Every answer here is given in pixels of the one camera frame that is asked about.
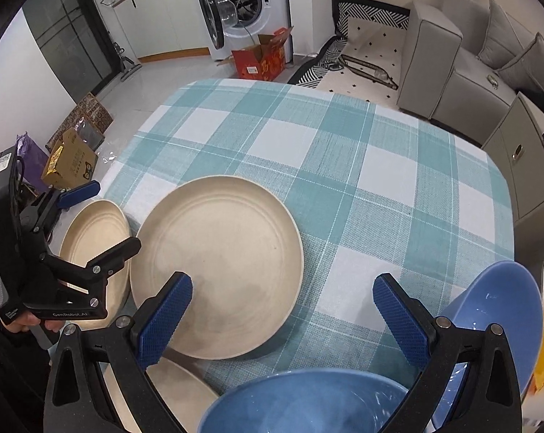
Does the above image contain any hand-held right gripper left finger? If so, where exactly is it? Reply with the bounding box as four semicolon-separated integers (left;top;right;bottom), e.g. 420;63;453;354
44;272;194;433

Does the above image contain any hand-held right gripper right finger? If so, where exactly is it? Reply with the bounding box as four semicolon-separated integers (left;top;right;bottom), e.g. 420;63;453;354
373;273;523;433

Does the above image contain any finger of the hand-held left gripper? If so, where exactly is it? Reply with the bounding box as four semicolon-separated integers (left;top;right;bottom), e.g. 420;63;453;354
41;236;143;302
21;179;102;236

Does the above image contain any large beige plate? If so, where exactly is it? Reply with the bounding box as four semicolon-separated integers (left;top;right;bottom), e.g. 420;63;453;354
130;176;305;362

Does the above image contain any blue bowl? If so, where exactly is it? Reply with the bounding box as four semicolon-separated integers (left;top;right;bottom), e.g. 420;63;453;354
430;260;544;431
197;368;410;433

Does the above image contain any person's left forearm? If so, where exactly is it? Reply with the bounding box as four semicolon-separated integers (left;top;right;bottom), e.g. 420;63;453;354
0;325;53;433

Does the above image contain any person's left hand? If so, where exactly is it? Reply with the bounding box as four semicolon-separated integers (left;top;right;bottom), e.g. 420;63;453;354
1;313;66;334

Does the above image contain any yellow brown carton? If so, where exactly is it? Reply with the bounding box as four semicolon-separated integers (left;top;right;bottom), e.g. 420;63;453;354
41;127;100;190

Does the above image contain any purple plastic bag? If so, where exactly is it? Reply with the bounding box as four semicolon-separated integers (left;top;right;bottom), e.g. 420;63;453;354
16;132;50;193

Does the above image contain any brown patterned flat box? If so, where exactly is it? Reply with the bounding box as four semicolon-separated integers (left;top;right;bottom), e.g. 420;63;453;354
45;92;116;155

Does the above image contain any upright vacuum cleaner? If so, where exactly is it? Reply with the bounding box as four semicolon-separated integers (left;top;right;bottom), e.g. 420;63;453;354
113;40;143;83

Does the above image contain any black framed glass door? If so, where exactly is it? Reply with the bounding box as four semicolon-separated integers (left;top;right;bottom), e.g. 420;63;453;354
21;0;120;96

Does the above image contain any teal checked tablecloth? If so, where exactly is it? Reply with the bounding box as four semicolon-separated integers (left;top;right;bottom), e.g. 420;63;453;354
98;79;517;433

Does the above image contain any grey bedside cabinet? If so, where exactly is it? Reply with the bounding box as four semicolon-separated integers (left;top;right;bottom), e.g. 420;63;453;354
480;91;544;223

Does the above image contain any white kitchen base cabinet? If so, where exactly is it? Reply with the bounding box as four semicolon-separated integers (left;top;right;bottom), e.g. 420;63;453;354
80;0;210;63

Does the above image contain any red cardboard box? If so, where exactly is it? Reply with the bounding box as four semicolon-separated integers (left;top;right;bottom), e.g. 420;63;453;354
230;26;296;83

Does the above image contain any grey sofa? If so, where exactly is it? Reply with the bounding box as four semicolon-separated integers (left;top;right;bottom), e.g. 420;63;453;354
397;0;544;146

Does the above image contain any black white patterned rug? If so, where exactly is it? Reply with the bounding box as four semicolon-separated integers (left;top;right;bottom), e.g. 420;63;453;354
287;0;411;110

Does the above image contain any grey sofa cushion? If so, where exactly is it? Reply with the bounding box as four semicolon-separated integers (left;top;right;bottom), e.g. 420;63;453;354
497;31;544;99
477;0;526;71

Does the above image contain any black folding frame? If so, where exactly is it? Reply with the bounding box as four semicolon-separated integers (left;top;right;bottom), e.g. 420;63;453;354
341;53;400;91

